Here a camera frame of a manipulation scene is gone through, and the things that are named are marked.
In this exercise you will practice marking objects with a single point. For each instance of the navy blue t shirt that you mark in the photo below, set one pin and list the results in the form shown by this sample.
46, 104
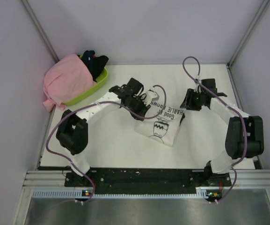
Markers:
87, 59

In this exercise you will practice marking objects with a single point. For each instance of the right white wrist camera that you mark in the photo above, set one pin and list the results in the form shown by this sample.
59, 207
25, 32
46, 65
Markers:
198, 88

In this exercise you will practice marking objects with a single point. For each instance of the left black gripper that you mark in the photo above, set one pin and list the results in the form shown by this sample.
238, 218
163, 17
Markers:
144, 108

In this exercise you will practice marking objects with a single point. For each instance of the aluminium frame rail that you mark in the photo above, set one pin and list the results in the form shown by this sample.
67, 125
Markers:
246, 179

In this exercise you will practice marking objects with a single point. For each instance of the grey slotted cable duct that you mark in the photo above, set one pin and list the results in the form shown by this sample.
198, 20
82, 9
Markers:
84, 194

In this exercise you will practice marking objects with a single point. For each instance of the right aluminium corner post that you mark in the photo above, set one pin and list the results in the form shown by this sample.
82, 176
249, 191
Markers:
249, 31

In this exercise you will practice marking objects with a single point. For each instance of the white and green t shirt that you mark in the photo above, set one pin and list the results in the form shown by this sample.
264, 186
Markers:
164, 127

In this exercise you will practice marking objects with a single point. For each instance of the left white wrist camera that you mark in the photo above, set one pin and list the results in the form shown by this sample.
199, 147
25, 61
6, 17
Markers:
151, 96

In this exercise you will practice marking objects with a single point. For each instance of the left aluminium corner post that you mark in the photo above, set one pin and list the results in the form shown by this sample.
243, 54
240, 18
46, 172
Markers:
38, 27

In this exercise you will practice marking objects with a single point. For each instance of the pink t shirt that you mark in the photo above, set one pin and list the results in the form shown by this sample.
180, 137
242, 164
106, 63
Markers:
66, 80

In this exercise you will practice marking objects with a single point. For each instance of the black t shirt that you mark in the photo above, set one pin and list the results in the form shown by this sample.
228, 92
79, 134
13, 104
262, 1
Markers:
98, 65

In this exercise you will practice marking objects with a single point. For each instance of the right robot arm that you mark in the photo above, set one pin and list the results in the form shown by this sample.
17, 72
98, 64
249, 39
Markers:
244, 136

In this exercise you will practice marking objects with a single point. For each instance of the aluminium corner post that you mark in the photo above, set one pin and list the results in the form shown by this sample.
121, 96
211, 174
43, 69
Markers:
249, 31
38, 27

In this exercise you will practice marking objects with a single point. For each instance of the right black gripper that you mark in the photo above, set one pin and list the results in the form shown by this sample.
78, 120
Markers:
187, 103

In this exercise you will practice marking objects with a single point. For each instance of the lime green plastic basket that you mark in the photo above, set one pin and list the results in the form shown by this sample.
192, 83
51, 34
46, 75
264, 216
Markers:
100, 82

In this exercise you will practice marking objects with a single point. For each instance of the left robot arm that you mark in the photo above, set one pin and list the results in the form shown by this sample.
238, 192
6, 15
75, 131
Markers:
72, 133

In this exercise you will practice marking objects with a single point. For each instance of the right aluminium table edge rail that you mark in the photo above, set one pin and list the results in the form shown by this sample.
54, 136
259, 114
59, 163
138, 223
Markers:
256, 160

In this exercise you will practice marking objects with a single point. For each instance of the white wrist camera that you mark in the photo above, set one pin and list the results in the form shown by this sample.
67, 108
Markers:
151, 96
198, 88

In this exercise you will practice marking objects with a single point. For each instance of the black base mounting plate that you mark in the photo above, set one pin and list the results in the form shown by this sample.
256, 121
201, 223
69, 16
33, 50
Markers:
142, 181

